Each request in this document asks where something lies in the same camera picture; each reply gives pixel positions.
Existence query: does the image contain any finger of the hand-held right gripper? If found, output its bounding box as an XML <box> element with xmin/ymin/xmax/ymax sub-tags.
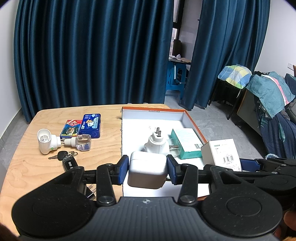
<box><xmin>239</xmin><ymin>158</ymin><xmax>296</xmax><ymax>172</ymax></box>

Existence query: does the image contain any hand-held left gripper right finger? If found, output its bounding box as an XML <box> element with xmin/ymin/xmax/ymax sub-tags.
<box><xmin>166</xmin><ymin>154</ymin><xmax>236</xmax><ymax>207</ymax></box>

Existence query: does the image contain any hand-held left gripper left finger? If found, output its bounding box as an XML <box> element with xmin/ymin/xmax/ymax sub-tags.
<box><xmin>57</xmin><ymin>155</ymin><xmax>129</xmax><ymax>207</ymax></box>

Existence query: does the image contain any white charger block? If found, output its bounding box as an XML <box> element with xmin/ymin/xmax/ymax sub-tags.
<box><xmin>128</xmin><ymin>151</ymin><xmax>167</xmax><ymax>189</ymax></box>

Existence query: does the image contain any white barcode carton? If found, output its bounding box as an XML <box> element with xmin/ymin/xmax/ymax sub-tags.
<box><xmin>201</xmin><ymin>138</ymin><xmax>243</xmax><ymax>172</ymax></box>

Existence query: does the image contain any clear liquid bottle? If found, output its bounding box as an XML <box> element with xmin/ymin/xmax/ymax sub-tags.
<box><xmin>64</xmin><ymin>134</ymin><xmax>92</xmax><ymax>152</ymax></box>

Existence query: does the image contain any white cardboard box orange rim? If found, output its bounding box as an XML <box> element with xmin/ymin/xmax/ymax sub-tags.
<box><xmin>121</xmin><ymin>107</ymin><xmax>208</xmax><ymax>200</ymax></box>

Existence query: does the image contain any black key fob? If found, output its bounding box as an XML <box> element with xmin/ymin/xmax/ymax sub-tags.
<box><xmin>62</xmin><ymin>156</ymin><xmax>78</xmax><ymax>172</ymax></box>

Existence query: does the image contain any red blue playing card box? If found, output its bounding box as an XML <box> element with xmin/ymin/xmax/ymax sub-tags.
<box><xmin>60</xmin><ymin>119</ymin><xmax>83</xmax><ymax>139</ymax></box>

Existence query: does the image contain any white mosquito repellent heater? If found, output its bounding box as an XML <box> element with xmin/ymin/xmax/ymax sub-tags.
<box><xmin>38</xmin><ymin>129</ymin><xmax>61</xmax><ymax>154</ymax></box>

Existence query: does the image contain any white plug adapter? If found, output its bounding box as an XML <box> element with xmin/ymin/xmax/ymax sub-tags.
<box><xmin>144</xmin><ymin>127</ymin><xmax>171</xmax><ymax>156</ymax></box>

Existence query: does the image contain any teal carton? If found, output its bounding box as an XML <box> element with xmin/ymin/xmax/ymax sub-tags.
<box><xmin>171</xmin><ymin>128</ymin><xmax>203</xmax><ymax>160</ymax></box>

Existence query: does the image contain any dark blue blanket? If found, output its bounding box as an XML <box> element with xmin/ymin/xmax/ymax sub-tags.
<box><xmin>260</xmin><ymin>109</ymin><xmax>296</xmax><ymax>160</ymax></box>

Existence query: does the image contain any grey sofa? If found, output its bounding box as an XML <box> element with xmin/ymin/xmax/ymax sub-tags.
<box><xmin>237</xmin><ymin>89</ymin><xmax>264</xmax><ymax>137</ymax></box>

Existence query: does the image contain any blue tin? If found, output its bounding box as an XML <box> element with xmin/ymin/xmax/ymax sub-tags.
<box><xmin>78</xmin><ymin>113</ymin><xmax>101</xmax><ymax>139</ymax></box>

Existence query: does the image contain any black headed key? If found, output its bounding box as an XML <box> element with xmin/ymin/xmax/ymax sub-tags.
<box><xmin>48</xmin><ymin>151</ymin><xmax>68</xmax><ymax>161</ymax></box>

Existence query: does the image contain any teal cloth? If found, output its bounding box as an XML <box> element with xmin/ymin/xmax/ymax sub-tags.
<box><xmin>246</xmin><ymin>71</ymin><xmax>296</xmax><ymax>118</ymax></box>

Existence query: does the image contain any checked blue yellow cloth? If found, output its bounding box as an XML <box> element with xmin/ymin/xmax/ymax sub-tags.
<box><xmin>218</xmin><ymin>65</ymin><xmax>252</xmax><ymax>90</ymax></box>

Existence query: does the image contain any blue plastic stool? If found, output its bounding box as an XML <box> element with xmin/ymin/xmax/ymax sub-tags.
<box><xmin>165</xmin><ymin>62</ymin><xmax>189</xmax><ymax>98</ymax></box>

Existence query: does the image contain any back room desk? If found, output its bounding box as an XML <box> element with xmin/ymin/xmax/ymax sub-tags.
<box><xmin>169</xmin><ymin>56</ymin><xmax>192</xmax><ymax>65</ymax></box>

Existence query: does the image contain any wide dark blue curtain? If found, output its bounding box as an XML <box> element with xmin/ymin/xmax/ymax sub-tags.
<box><xmin>14</xmin><ymin>0</ymin><xmax>175</xmax><ymax>123</ymax></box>

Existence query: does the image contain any narrow dark blue curtain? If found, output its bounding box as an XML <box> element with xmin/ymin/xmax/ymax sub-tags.
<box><xmin>180</xmin><ymin>0</ymin><xmax>271</xmax><ymax>110</ymax></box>

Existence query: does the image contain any window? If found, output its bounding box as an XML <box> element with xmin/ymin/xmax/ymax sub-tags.
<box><xmin>172</xmin><ymin>0</ymin><xmax>185</xmax><ymax>41</ymax></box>

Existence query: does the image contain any black chair frame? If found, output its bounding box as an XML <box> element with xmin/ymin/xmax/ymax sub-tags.
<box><xmin>208</xmin><ymin>79</ymin><xmax>243</xmax><ymax>121</ymax></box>

